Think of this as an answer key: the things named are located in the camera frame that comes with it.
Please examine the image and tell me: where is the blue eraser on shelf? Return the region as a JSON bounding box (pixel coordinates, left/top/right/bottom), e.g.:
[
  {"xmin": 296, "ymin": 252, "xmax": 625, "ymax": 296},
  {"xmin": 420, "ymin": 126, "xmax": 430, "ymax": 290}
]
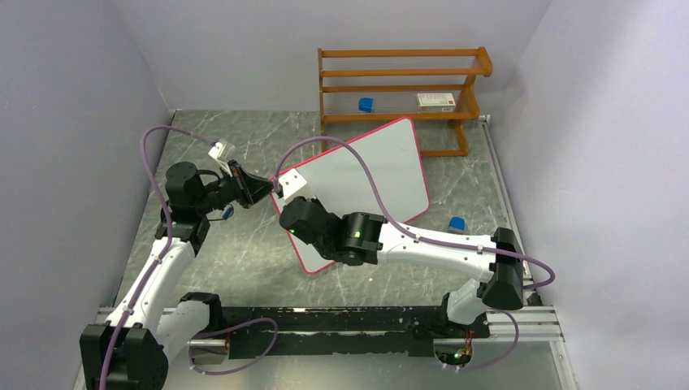
[{"xmin": 357, "ymin": 97, "xmax": 375, "ymax": 113}]

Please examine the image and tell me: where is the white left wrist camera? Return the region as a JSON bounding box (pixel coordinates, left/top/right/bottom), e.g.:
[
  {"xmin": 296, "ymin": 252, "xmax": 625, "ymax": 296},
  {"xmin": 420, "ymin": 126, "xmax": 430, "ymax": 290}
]
[{"xmin": 208, "ymin": 139, "xmax": 236, "ymax": 176}]

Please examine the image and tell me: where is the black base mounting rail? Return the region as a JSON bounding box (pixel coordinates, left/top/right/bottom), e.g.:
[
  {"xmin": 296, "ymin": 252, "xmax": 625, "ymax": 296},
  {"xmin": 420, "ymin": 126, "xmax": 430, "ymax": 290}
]
[{"xmin": 204, "ymin": 305, "xmax": 490, "ymax": 359}]

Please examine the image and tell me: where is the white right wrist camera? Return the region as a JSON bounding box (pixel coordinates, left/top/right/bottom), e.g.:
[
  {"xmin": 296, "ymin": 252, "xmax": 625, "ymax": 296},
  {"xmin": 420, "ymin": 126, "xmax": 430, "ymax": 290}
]
[{"xmin": 278, "ymin": 168, "xmax": 313, "ymax": 203}]

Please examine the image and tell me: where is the orange wooden shelf rack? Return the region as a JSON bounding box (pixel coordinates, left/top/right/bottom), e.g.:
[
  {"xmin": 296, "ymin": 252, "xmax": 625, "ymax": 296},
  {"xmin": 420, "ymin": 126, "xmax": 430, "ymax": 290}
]
[{"xmin": 317, "ymin": 46, "xmax": 494, "ymax": 158}]

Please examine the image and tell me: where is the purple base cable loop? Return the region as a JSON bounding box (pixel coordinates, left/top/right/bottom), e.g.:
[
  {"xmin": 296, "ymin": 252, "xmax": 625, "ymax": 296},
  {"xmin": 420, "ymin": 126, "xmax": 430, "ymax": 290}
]
[{"xmin": 185, "ymin": 317, "xmax": 279, "ymax": 377}]

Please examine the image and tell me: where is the blue eraser on table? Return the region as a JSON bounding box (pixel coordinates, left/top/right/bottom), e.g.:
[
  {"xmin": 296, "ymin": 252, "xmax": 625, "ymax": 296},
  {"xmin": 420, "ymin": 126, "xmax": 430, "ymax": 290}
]
[{"xmin": 448, "ymin": 216, "xmax": 466, "ymax": 234}]

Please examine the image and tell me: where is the pink framed whiteboard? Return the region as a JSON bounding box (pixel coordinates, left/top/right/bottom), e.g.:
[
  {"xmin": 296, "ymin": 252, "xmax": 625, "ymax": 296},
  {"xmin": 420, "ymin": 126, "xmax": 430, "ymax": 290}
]
[{"xmin": 268, "ymin": 115, "xmax": 431, "ymax": 275}]

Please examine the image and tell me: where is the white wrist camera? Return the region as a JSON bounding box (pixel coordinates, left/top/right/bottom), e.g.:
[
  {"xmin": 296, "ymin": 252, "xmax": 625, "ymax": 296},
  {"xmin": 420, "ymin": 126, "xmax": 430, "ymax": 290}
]
[
  {"xmin": 278, "ymin": 168, "xmax": 313, "ymax": 203},
  {"xmin": 208, "ymin": 139, "xmax": 236, "ymax": 176}
]

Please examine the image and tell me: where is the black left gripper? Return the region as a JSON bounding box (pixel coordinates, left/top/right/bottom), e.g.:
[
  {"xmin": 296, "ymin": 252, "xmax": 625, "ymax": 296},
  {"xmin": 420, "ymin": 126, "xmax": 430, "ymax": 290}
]
[{"xmin": 194, "ymin": 160, "xmax": 272, "ymax": 214}]

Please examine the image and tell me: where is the white cardboard box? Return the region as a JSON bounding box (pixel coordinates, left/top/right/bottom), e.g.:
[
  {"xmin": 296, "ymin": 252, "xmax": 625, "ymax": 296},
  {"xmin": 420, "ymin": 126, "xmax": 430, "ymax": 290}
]
[{"xmin": 416, "ymin": 93, "xmax": 457, "ymax": 113}]

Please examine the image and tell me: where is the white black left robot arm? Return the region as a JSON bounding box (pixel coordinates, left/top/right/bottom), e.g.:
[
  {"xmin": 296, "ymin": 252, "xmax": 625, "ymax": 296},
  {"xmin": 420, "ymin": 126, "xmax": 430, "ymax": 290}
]
[{"xmin": 80, "ymin": 160, "xmax": 273, "ymax": 389}]

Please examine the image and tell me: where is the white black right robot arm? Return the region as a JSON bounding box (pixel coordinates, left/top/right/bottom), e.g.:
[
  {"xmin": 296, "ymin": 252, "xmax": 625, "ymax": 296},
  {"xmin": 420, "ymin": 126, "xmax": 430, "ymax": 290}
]
[{"xmin": 279, "ymin": 197, "xmax": 524, "ymax": 336}]

